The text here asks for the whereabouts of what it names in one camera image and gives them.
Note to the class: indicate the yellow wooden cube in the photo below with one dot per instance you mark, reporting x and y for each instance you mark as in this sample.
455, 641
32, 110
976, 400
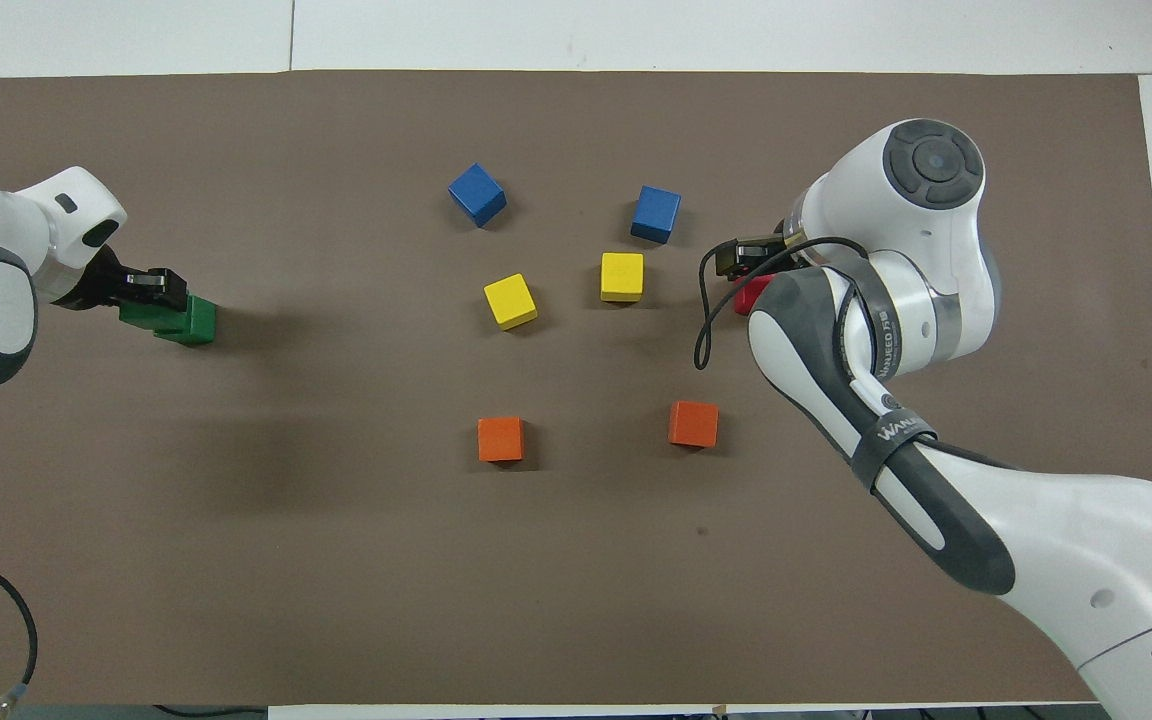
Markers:
622, 277
510, 301

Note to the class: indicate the orange wooden cube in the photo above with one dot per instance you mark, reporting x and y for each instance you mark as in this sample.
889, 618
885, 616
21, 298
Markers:
693, 424
501, 439

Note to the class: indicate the red wooden cube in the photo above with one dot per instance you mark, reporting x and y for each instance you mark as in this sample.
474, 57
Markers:
748, 296

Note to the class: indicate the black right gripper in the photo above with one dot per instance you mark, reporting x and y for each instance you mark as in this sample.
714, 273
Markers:
768, 255

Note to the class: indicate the blue wooden cube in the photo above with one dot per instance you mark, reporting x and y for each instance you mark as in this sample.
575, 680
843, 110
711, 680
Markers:
477, 195
656, 214

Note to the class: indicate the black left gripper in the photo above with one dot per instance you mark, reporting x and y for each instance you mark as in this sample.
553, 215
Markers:
111, 285

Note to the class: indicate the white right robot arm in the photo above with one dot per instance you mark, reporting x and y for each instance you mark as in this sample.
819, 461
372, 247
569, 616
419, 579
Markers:
936, 250

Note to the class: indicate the green wooden cube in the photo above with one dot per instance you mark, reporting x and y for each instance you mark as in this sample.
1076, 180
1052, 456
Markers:
200, 322
146, 318

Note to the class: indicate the brown table mat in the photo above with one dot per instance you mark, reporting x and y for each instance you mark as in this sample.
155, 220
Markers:
436, 580

